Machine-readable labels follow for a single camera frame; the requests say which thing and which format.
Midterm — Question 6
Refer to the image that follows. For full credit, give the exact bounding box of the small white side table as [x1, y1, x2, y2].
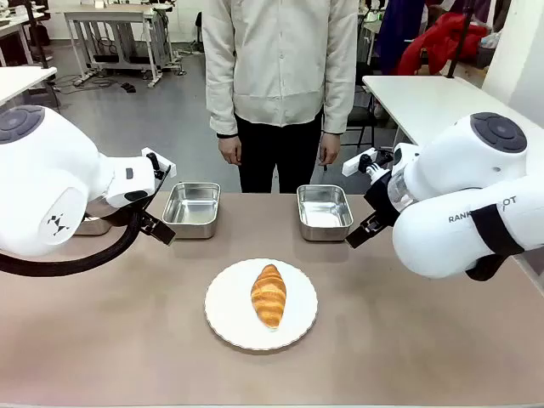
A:
[0, 65, 59, 108]

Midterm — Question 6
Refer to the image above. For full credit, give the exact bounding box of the person in cream jacket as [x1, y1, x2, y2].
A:
[201, 0, 360, 195]

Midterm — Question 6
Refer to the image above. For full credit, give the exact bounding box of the black pole on large table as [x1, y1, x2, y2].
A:
[445, 0, 475, 80]

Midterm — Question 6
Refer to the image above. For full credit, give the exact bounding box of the grey metal workbench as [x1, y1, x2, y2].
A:
[63, 3, 182, 89]

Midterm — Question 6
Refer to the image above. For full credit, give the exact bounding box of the person's left hand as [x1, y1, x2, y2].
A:
[318, 132, 340, 167]

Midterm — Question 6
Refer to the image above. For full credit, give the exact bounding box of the steel rectangular container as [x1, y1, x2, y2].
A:
[296, 184, 354, 243]
[161, 181, 222, 241]
[74, 212, 114, 237]

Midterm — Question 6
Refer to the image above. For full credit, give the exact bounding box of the person's right hand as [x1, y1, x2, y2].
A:
[218, 134, 242, 167]

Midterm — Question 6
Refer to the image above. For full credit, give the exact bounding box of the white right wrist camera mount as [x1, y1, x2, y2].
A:
[342, 147, 394, 178]

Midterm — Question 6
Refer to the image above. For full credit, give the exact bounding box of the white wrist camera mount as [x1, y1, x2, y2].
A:
[141, 147, 178, 179]
[342, 147, 394, 178]

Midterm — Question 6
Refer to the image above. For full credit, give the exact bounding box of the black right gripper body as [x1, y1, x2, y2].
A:
[364, 172, 401, 227]

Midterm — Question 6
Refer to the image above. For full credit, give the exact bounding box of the black pole on small table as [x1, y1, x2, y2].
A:
[23, 0, 50, 71]

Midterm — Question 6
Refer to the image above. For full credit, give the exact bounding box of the white scalloped plate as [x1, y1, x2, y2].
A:
[204, 258, 320, 352]

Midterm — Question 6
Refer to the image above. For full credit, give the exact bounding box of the white background desk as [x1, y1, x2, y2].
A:
[0, 10, 46, 67]

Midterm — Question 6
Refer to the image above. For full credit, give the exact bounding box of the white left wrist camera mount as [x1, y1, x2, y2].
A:
[141, 147, 178, 179]

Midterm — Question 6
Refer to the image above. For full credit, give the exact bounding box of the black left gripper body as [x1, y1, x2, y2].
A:
[134, 164, 173, 222]

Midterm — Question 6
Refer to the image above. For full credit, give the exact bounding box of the black left arm cable sleeve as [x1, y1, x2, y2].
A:
[0, 210, 144, 277]

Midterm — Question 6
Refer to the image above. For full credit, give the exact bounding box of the golden croissant bread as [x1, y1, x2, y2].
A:
[250, 263, 288, 331]

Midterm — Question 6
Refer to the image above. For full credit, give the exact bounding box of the large white side table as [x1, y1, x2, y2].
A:
[361, 75, 544, 148]

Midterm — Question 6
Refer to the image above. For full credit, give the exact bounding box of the person's right forearm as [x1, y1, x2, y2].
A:
[202, 63, 240, 139]

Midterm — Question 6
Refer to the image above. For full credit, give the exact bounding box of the black chair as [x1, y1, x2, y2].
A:
[322, 61, 379, 150]

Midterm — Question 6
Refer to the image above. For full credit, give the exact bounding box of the clear plastic bag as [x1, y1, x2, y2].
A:
[479, 31, 502, 51]

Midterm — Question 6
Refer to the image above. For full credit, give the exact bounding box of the white power strip by workbench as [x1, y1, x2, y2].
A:
[72, 70, 97, 88]

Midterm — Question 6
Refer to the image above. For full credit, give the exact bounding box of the red cloth heap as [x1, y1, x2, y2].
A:
[394, 11, 490, 77]

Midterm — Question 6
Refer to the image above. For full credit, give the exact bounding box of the dark blue hanging garment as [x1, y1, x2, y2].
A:
[376, 0, 428, 76]

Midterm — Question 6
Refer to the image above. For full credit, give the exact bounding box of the person's left forearm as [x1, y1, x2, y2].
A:
[321, 63, 360, 136]

